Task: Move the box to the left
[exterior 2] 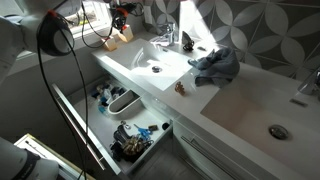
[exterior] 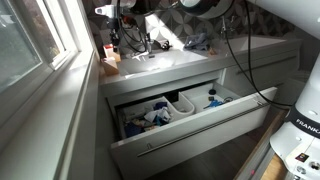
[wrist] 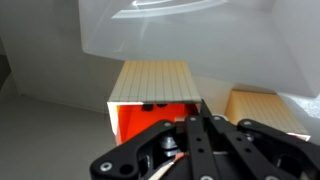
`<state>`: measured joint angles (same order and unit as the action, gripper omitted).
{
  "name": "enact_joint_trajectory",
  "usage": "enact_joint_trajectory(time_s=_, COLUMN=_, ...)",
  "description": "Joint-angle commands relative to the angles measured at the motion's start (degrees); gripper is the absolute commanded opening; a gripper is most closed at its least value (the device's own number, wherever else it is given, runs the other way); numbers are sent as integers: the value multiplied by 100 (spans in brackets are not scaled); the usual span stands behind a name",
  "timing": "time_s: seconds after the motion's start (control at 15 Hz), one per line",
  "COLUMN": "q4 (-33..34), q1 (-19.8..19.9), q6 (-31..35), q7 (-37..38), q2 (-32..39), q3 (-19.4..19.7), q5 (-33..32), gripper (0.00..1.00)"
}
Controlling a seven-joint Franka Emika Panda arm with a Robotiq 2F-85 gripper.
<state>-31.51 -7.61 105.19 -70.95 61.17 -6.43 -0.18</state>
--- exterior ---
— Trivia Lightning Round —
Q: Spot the blue cloth item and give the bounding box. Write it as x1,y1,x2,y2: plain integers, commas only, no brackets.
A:
153,101,168,111

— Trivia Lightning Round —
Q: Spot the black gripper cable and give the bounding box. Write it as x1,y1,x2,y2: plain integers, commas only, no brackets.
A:
115,0,148,54

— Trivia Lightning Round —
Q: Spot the open grey vanity drawer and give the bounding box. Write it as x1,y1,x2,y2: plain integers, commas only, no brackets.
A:
106,81,279,180

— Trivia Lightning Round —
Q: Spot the long black cable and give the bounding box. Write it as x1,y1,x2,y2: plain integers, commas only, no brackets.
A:
223,16,268,101
244,0,294,109

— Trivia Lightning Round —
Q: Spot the closed grey vanity drawer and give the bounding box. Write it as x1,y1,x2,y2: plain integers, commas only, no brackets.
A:
222,39,303,98

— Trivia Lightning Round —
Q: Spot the white window frame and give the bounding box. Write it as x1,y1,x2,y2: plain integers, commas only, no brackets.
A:
0,0,101,180

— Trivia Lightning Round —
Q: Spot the white drawer divider insert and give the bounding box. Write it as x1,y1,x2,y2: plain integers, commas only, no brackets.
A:
163,91,197,118

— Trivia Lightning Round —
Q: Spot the steel bar drawer handle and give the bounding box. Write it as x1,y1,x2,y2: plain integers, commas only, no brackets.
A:
136,101,272,158

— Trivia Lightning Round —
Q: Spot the grey knitted cloth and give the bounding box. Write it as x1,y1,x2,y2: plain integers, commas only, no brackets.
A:
183,32,212,52

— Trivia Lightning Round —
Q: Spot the blue handled tool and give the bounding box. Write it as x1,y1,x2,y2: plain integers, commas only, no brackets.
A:
203,99,225,110

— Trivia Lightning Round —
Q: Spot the dark blue pouch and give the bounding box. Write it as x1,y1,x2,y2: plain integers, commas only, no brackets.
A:
124,121,146,138

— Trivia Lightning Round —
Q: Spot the white washbasin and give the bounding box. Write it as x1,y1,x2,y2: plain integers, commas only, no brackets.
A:
229,34,288,54
118,49,209,77

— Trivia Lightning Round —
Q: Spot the chrome basin faucet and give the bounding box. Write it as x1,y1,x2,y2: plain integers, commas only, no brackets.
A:
219,14,238,38
131,31,158,63

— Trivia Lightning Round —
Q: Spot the small black object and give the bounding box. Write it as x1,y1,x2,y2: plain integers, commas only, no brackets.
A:
161,39,172,51

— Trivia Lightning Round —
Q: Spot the cream box with orange inside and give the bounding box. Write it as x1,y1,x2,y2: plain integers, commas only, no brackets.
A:
100,44,121,76

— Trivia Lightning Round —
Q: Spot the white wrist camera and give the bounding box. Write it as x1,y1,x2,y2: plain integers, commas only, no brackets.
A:
94,4,118,17

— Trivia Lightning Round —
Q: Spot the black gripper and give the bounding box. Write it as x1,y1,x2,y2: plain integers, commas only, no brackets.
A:
106,14,125,44

